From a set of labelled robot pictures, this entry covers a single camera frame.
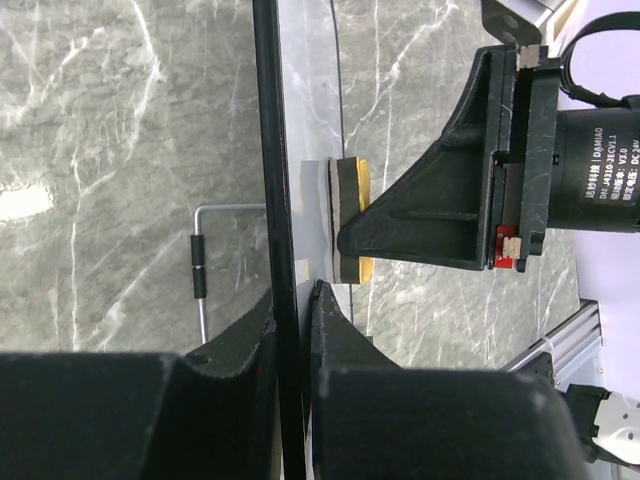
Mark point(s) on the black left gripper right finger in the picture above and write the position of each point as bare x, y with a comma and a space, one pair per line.
373, 419

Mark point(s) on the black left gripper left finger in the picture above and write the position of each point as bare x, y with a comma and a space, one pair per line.
209, 414

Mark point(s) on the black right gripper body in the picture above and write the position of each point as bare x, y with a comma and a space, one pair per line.
524, 158

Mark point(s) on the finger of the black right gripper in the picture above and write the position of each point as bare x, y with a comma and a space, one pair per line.
438, 212

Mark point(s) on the white whiteboard black frame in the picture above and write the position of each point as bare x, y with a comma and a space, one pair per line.
302, 138

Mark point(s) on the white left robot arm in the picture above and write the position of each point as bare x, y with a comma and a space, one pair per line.
607, 420

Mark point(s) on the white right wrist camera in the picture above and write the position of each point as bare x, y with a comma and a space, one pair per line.
518, 21

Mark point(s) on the aluminium mounting rail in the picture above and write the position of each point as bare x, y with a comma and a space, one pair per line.
569, 353

